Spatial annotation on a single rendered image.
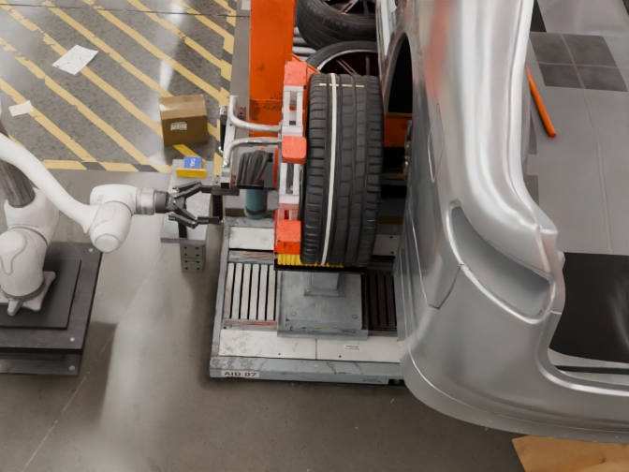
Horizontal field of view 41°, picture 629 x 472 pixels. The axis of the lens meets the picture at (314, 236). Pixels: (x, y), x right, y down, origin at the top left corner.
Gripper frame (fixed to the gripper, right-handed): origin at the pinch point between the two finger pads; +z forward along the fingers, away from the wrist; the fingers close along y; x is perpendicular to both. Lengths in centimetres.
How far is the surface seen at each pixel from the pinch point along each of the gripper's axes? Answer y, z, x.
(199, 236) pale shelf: -18.3, -8.8, -38.0
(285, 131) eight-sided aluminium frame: -6.1, 21.5, 28.9
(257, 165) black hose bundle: 0.3, 13.2, 19.8
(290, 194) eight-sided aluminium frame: 7.9, 23.9, 15.3
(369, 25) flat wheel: -153, 61, -33
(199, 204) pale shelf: -35, -10, -38
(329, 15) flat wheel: -159, 42, -33
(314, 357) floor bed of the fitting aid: 10, 38, -75
